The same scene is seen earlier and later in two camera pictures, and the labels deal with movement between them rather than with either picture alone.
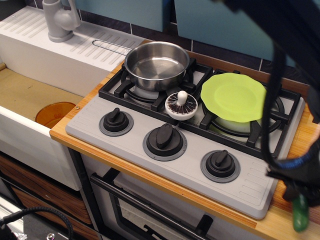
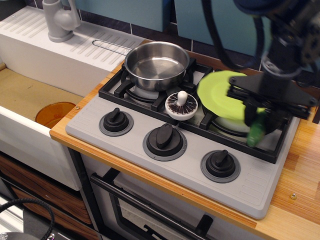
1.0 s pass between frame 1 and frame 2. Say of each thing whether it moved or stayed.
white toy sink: stayed
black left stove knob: stayed
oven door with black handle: stayed
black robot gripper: moved
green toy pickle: moved
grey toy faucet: stayed
